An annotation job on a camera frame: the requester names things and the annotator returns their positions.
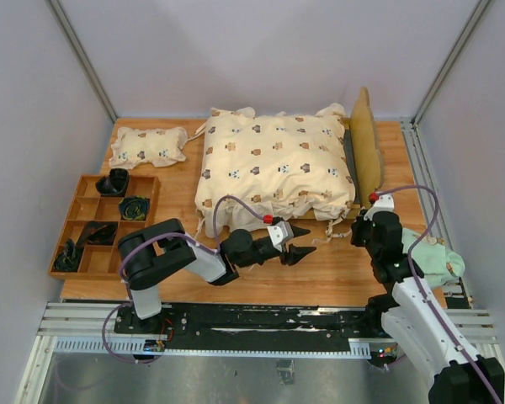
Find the wooden pet bed frame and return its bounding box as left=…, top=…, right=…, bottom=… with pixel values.
left=294, top=87, right=385, bottom=222

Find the dark patterned sock bottom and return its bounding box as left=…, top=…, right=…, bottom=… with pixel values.
left=53, top=238, right=83, bottom=273

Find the black rolled sock top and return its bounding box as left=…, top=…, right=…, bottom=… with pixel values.
left=95, top=168, right=130, bottom=197

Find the white slotted cable duct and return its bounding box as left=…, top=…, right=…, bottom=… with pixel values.
left=54, top=337, right=372, bottom=359

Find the cream animal print mattress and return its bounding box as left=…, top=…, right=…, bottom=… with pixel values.
left=194, top=104, right=356, bottom=238

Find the dark folded sock middle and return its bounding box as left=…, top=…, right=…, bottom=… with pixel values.
left=76, top=221, right=118, bottom=248

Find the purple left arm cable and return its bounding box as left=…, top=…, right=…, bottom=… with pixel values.
left=102, top=195, right=266, bottom=365

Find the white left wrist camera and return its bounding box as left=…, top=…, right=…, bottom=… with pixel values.
left=263, top=215, right=293, bottom=250

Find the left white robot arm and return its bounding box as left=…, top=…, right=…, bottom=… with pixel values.
left=118, top=216, right=316, bottom=333

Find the rolled dark green sock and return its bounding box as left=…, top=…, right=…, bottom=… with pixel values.
left=118, top=195, right=150, bottom=221

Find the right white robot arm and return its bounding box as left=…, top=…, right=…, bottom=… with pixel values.
left=351, top=209, right=505, bottom=403

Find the mint green cloth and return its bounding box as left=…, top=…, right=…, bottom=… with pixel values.
left=412, top=236, right=465, bottom=290

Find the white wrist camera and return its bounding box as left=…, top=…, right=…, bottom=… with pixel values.
left=263, top=215, right=293, bottom=250
left=364, top=193, right=395, bottom=221

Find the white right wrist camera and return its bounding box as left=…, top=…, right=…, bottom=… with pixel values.
left=364, top=193, right=395, bottom=221

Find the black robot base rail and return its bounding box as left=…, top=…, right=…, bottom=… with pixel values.
left=110, top=303, right=392, bottom=348

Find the small animal print pillow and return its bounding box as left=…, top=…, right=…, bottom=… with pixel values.
left=109, top=127, right=189, bottom=170

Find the wooden compartment tray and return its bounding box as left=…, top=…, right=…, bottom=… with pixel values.
left=48, top=175, right=160, bottom=280

